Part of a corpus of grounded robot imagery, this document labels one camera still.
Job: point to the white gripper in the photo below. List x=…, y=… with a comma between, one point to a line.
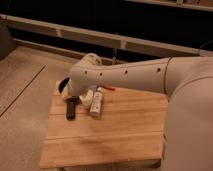
x=87, y=98

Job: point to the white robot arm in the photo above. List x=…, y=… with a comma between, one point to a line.
x=188, y=84

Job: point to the white tube bottle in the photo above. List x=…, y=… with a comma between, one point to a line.
x=95, y=109

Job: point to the orange carrot toy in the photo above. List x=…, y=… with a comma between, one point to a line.
x=108, y=87

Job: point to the wooden board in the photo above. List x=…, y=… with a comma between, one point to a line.
x=130, y=129

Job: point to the grey metal rail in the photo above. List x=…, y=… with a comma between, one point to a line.
x=103, y=39

